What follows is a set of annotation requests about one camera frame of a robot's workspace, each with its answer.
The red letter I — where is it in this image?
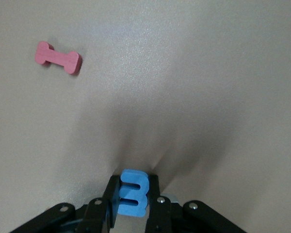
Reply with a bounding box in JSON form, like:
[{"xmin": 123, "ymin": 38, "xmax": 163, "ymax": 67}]
[{"xmin": 34, "ymin": 40, "xmax": 82, "ymax": 75}]

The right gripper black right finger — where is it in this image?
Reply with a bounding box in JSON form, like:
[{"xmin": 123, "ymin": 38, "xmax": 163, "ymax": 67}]
[{"xmin": 145, "ymin": 174, "xmax": 248, "ymax": 233}]

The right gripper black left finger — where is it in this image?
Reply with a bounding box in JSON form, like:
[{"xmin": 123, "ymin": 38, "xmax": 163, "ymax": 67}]
[{"xmin": 8, "ymin": 174, "xmax": 122, "ymax": 233}]

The blue letter E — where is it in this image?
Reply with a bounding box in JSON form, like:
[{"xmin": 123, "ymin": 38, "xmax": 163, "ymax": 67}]
[{"xmin": 116, "ymin": 168, "xmax": 150, "ymax": 217}]

